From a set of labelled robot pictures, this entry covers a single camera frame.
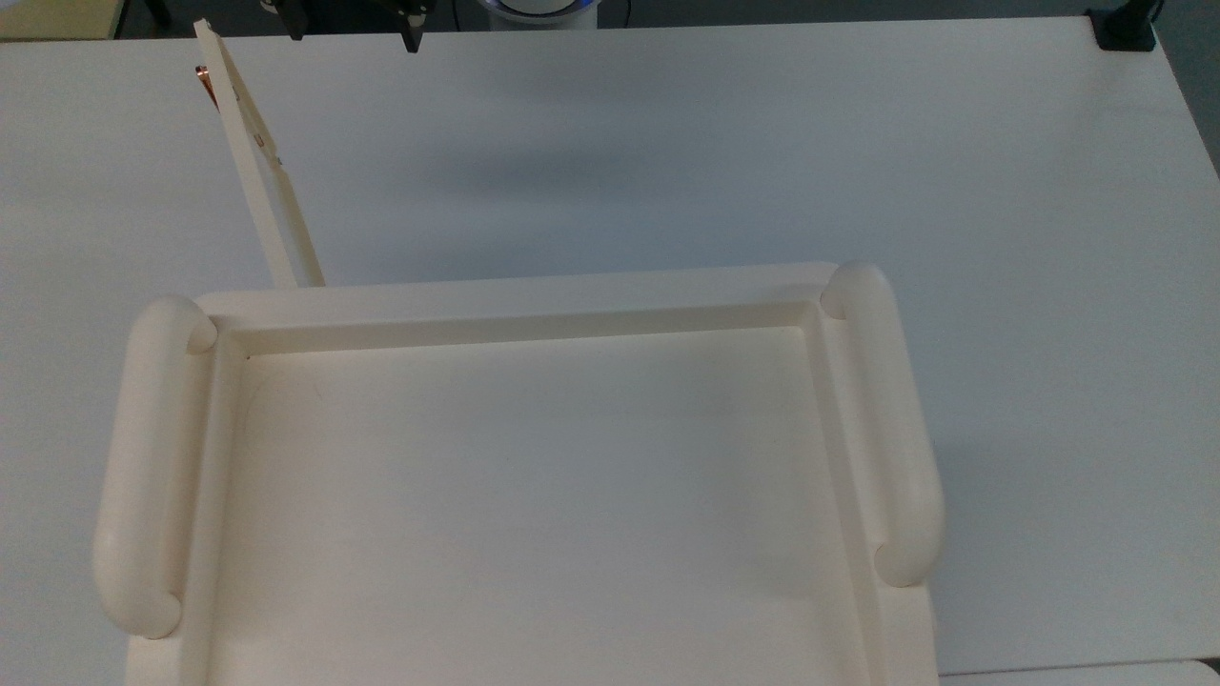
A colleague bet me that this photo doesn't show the cream cabinet door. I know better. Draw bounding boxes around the cream cabinet door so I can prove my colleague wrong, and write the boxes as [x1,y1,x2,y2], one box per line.
[193,19,326,290]

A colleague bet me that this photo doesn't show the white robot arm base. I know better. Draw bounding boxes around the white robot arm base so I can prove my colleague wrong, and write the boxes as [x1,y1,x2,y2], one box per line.
[456,0,613,31]

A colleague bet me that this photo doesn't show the cream plastic cabinet body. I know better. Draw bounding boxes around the cream plastic cabinet body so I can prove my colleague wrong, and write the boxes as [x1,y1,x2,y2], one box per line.
[124,261,941,686]

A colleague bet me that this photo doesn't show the light wooden desk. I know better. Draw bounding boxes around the light wooden desk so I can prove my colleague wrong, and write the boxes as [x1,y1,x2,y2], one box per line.
[0,0,127,42]

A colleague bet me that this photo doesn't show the black table clamp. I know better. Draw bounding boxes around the black table clamp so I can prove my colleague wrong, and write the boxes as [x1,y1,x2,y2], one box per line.
[1089,0,1160,52]

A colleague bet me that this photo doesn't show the cream cabinet carry handle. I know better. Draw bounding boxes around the cream cabinet carry handle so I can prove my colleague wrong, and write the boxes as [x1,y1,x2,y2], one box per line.
[92,294,219,640]
[820,261,946,589]

